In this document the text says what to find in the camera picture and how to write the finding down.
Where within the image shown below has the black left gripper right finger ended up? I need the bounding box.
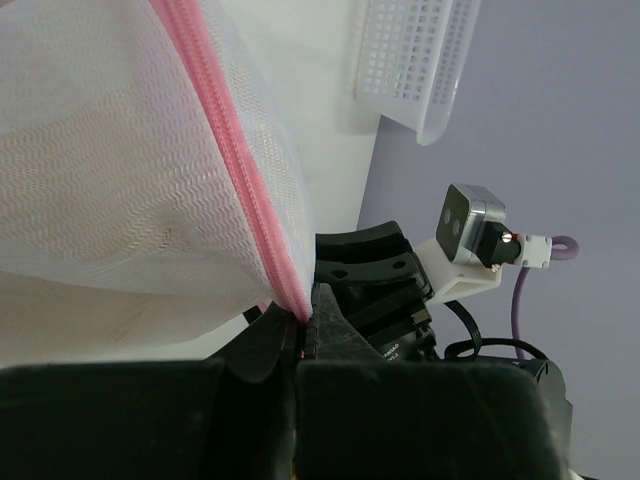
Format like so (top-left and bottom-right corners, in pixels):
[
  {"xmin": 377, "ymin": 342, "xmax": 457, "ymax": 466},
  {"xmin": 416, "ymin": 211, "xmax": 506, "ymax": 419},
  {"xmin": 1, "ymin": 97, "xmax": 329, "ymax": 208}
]
[{"xmin": 295, "ymin": 284, "xmax": 572, "ymax": 479}]

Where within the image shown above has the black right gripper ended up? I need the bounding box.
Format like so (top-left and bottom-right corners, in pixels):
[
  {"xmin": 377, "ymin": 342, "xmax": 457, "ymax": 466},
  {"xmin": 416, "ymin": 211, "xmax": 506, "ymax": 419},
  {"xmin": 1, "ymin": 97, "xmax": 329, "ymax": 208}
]
[{"xmin": 314, "ymin": 221, "xmax": 547, "ymax": 363}]

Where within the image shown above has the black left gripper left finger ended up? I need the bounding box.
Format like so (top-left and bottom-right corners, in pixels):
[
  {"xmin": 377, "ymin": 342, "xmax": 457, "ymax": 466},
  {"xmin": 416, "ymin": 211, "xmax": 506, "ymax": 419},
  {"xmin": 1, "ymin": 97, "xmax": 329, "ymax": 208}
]
[{"xmin": 1, "ymin": 305, "xmax": 300, "ymax": 479}]

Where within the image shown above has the white mesh laundry bag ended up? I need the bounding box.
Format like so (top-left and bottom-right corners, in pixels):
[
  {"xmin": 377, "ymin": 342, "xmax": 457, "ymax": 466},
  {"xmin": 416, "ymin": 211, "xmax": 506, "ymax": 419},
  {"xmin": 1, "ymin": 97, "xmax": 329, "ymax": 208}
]
[{"xmin": 1, "ymin": 1, "xmax": 315, "ymax": 365}]

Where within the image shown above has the white perforated plastic basket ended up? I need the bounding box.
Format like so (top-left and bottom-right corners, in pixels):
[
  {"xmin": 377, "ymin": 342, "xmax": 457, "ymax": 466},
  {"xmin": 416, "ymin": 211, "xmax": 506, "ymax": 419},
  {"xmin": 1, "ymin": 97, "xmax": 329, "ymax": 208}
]
[{"xmin": 346, "ymin": 0, "xmax": 481, "ymax": 146}]

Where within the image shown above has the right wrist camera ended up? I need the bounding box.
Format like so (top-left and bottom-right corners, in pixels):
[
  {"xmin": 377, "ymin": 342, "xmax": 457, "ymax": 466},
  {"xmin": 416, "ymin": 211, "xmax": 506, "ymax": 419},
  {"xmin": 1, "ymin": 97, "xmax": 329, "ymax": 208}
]
[{"xmin": 435, "ymin": 183, "xmax": 506, "ymax": 265}]

